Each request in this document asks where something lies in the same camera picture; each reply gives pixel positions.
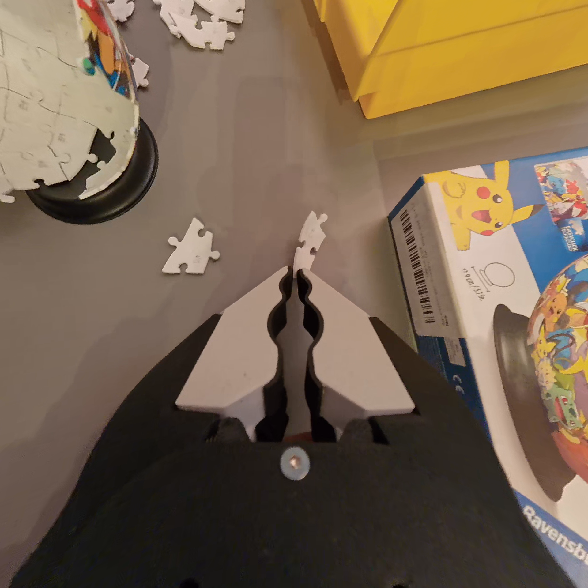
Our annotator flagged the blue white puzzle box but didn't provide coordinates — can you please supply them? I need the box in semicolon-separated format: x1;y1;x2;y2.
387;147;588;580

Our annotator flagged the colourful puzzle ball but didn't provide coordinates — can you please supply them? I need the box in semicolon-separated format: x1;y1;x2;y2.
0;0;141;204

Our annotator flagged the black ball stand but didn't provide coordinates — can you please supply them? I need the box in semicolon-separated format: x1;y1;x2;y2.
25;117;160;226

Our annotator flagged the yellow plastic tray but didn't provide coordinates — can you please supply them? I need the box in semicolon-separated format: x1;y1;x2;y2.
301;0;588;120

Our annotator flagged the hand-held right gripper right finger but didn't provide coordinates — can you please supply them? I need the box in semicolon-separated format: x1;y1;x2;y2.
296;268;417;443

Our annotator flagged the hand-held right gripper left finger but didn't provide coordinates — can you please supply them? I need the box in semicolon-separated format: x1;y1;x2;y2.
175;265;295;443

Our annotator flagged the wedge-shaped white puzzle piece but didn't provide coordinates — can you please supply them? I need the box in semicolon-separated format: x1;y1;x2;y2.
162;217;221;276

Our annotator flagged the long white puzzle piece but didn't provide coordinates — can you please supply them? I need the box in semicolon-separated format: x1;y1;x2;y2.
294;210;329;271

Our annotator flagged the small pile of puzzle pieces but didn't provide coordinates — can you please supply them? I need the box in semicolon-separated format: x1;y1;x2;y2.
105;0;246;51

